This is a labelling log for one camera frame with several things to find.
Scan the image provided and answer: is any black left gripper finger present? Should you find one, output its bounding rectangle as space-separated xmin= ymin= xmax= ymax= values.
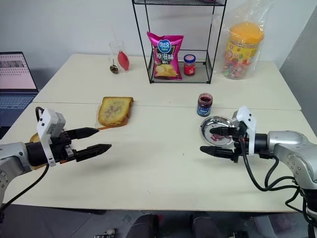
xmin=74 ymin=143 xmax=112 ymax=162
xmin=66 ymin=127 xmax=100 ymax=140

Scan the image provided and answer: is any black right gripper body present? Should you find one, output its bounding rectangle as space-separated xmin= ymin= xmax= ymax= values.
xmin=229 ymin=120 xmax=249 ymax=164

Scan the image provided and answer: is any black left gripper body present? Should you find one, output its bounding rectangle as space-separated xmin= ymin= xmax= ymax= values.
xmin=51 ymin=130 xmax=76 ymax=164

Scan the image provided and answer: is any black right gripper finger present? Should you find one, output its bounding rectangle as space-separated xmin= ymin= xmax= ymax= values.
xmin=210 ymin=126 xmax=236 ymax=137
xmin=200 ymin=145 xmax=235 ymax=160

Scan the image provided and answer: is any blue-labelled jam jar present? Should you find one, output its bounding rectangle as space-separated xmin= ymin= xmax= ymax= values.
xmin=197 ymin=92 xmax=214 ymax=118

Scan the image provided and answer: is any plain toasted bread slice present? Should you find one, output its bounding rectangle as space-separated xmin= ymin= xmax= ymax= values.
xmin=97 ymin=99 xmax=135 ymax=130

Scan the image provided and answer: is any toast slice with spread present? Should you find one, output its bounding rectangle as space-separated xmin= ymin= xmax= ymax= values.
xmin=98 ymin=96 xmax=135 ymax=125

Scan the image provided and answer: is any round shiny metal dish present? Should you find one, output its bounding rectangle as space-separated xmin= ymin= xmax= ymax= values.
xmin=200 ymin=115 xmax=238 ymax=147

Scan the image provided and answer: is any candy jar in plastic bag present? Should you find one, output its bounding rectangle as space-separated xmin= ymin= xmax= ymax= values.
xmin=213 ymin=4 xmax=270 ymax=81

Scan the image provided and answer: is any red jar with pink lid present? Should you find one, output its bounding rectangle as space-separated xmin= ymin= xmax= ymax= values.
xmin=183 ymin=54 xmax=197 ymax=77

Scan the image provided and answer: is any dark rounded shape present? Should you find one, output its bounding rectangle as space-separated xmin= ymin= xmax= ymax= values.
xmin=128 ymin=214 xmax=159 ymax=238
xmin=190 ymin=211 xmax=224 ymax=238

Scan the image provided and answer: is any red plastic leaf-shaped piece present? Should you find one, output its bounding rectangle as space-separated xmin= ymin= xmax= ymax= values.
xmin=117 ymin=49 xmax=131 ymax=73

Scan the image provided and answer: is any candy jar with orange lid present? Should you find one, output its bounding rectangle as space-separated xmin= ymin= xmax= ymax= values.
xmin=223 ymin=22 xmax=265 ymax=80

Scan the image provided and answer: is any open laptop computer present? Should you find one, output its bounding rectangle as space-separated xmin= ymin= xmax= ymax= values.
xmin=0 ymin=51 xmax=40 ymax=127

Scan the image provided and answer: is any clear drinking glass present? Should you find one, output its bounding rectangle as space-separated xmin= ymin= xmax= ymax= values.
xmin=108 ymin=40 xmax=125 ymax=73

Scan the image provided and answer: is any pink potato chips bag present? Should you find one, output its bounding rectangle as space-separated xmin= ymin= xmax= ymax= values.
xmin=146 ymin=31 xmax=185 ymax=81

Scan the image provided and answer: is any grey panel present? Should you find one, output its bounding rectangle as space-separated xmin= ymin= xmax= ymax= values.
xmin=300 ymin=15 xmax=317 ymax=137

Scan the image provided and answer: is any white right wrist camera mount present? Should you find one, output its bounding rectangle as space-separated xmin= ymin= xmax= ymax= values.
xmin=231 ymin=106 xmax=257 ymax=157

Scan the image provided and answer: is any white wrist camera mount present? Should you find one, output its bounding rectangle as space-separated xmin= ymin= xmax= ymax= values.
xmin=231 ymin=106 xmax=257 ymax=157
xmin=36 ymin=107 xmax=66 ymax=168

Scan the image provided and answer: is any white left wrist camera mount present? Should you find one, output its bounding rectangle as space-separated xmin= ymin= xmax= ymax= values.
xmin=36 ymin=107 xmax=66 ymax=168

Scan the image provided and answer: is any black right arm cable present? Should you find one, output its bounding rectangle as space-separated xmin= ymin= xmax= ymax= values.
xmin=238 ymin=137 xmax=306 ymax=214

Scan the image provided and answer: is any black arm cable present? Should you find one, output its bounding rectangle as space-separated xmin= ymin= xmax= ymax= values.
xmin=0 ymin=106 xmax=50 ymax=212
xmin=238 ymin=137 xmax=306 ymax=214

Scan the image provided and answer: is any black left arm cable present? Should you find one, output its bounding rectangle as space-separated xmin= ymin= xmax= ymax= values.
xmin=0 ymin=106 xmax=50 ymax=212

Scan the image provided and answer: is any black wire shelf rack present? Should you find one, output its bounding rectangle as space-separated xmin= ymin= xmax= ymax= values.
xmin=131 ymin=0 xmax=227 ymax=84

